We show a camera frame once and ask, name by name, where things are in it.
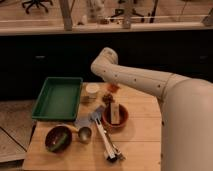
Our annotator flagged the green cucumber in bowl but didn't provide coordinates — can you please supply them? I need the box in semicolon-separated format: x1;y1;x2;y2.
50;134;67;151

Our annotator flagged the dark brown bowl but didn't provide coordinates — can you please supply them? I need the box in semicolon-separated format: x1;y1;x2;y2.
45;126;72;153

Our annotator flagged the black office chair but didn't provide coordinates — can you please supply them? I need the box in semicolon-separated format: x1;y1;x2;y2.
22;0;53;14

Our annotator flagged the blue grey cloth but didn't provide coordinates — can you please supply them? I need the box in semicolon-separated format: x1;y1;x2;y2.
74;105;105;128

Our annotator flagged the terracotta bowl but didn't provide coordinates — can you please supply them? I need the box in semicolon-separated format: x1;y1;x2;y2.
102;102;129;130

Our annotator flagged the dark brown pine cone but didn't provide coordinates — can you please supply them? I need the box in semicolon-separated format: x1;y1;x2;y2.
102;93;114;104

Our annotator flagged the wooden block in bowl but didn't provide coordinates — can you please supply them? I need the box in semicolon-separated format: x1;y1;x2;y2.
110;102;120;124

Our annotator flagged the green plastic tray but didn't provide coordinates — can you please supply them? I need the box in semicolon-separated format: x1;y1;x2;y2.
32;77;83;121

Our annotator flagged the white paper cup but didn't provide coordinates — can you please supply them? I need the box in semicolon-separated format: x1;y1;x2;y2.
86;83;100;99

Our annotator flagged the small orange apple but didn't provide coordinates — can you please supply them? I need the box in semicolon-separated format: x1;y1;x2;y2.
107;84;119;93

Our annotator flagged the small metal cup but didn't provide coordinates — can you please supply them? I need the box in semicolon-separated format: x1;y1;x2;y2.
78;127;92;144

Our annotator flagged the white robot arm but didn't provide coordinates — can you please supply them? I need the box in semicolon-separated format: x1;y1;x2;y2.
91;47;213;171

